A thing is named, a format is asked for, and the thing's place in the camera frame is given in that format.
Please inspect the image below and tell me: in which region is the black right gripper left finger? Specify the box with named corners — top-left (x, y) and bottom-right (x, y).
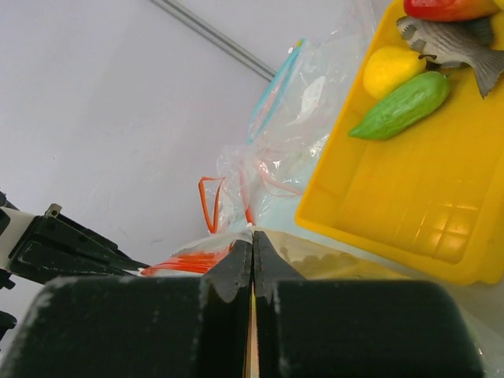
top-left (1, 241), bottom-right (252, 377)

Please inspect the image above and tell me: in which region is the clear small orange-zipper bag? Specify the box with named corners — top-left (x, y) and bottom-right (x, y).
top-left (198, 145), bottom-right (302, 234)

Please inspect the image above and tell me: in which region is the red toy mango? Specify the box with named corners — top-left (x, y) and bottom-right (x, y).
top-left (402, 0), bottom-right (500, 22)

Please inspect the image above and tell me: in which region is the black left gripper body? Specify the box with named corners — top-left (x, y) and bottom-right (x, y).
top-left (0, 191), bottom-right (36, 339)

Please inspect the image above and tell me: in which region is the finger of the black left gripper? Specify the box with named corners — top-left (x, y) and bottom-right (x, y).
top-left (7, 203), bottom-right (148, 284)

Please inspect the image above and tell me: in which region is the yellow plastic bin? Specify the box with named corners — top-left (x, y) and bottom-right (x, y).
top-left (295, 0), bottom-right (504, 286)

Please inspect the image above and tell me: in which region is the clear blue-zipper zip bag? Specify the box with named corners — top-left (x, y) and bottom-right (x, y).
top-left (247, 34), bottom-right (369, 161)

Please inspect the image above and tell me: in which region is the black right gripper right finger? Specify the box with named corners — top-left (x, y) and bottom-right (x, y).
top-left (253, 231), bottom-right (484, 377)

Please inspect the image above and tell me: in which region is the green toy vegetable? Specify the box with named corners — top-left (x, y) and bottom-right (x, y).
top-left (348, 71), bottom-right (450, 141)

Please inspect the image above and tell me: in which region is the grey toy fish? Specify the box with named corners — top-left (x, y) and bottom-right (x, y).
top-left (396, 16), bottom-right (503, 98)

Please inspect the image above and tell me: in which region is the clear orange-zipper zip bag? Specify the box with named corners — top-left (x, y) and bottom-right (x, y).
top-left (140, 229), bottom-right (503, 377)

